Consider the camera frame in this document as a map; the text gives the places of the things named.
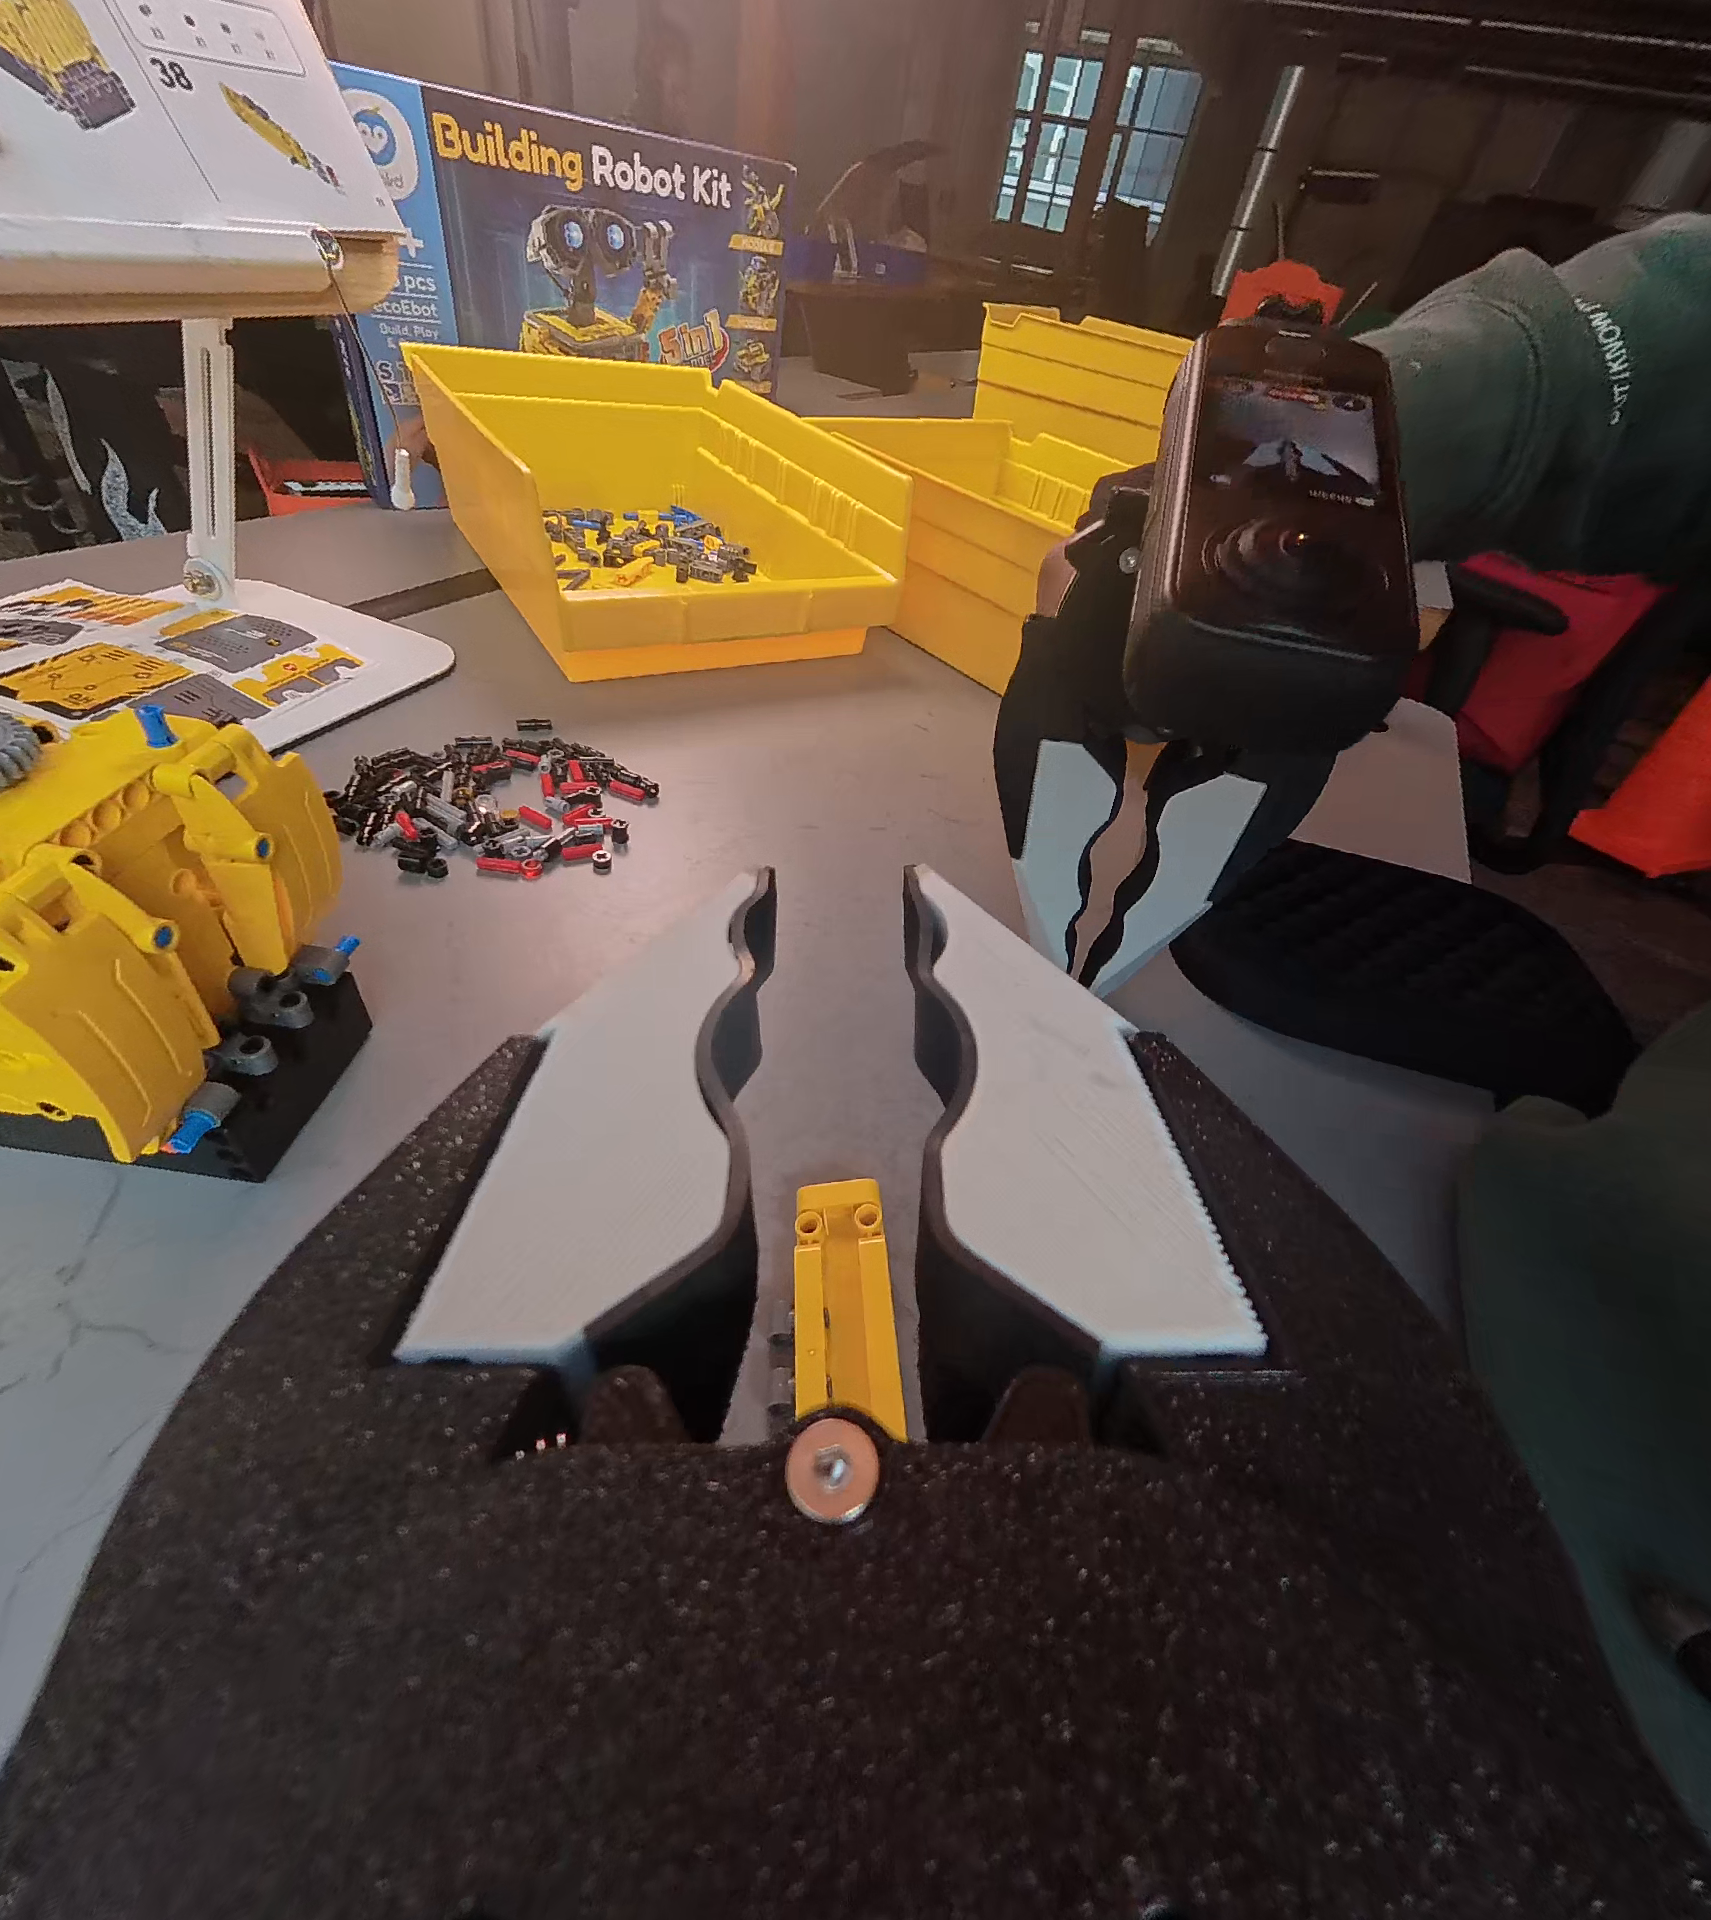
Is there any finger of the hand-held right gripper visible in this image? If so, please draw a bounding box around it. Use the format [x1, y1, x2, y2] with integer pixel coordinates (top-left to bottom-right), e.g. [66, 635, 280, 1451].
[1015, 735, 1127, 989]
[1091, 746, 1271, 1002]

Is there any dark blue printed box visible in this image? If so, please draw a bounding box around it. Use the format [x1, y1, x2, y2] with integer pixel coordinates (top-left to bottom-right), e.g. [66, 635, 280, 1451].
[326, 59, 803, 514]

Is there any lego instruction sheet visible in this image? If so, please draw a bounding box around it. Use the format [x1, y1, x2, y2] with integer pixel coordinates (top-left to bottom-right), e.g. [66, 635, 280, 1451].
[0, 583, 366, 732]

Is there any yellow bin with lego parts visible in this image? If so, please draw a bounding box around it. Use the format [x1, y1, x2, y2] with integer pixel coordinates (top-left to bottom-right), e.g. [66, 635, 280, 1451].
[400, 341, 911, 686]

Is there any yellow lego vehicle model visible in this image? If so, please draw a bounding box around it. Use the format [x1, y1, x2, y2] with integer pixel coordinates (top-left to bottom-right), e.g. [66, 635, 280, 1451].
[0, 671, 378, 1187]

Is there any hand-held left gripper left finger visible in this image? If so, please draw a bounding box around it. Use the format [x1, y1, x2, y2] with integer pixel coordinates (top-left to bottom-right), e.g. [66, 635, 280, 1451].
[394, 864, 779, 1451]

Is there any orange traffic cone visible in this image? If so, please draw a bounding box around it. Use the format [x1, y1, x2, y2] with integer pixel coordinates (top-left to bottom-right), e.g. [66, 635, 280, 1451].
[1565, 606, 1711, 885]

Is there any black mesh cushion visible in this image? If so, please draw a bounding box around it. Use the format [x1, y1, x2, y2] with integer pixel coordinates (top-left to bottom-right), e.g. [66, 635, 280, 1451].
[1167, 835, 1645, 1123]

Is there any black chair armrest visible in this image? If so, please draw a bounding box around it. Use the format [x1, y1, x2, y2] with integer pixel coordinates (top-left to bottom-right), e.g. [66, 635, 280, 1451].
[1423, 560, 1571, 642]

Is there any heap of blue grey lego parts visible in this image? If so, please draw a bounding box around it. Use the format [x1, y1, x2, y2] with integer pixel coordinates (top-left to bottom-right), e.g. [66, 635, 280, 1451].
[541, 500, 761, 593]

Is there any small orange plastic object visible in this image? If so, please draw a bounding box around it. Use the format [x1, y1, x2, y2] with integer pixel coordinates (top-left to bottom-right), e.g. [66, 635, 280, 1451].
[1225, 257, 1345, 327]

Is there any white instruction booklet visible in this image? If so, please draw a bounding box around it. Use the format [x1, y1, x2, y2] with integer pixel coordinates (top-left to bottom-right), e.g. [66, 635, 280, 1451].
[0, 0, 408, 260]

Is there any red and black object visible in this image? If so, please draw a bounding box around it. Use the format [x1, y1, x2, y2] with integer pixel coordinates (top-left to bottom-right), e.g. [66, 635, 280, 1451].
[1453, 551, 1675, 773]

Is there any pile of small lego connectors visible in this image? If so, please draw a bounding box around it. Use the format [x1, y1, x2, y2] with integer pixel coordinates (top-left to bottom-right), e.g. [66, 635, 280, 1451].
[326, 714, 663, 883]

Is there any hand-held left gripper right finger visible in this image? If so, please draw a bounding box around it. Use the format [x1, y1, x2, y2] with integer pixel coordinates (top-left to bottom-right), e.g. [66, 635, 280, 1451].
[903, 862, 1271, 1449]

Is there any yellow lego panel piece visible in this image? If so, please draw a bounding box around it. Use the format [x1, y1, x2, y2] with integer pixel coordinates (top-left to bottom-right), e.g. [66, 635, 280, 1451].
[771, 1177, 911, 1453]

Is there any instruction sheet on white stand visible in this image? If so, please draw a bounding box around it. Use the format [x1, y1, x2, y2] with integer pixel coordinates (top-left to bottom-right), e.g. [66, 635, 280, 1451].
[0, 0, 456, 755]

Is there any dark paned window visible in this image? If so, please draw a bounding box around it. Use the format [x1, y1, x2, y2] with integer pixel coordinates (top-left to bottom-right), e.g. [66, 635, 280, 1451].
[995, 43, 1203, 245]

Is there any person's green sweatshirt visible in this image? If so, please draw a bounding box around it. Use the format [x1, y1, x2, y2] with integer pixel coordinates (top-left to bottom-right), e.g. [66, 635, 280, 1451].
[1457, 973, 1711, 1920]

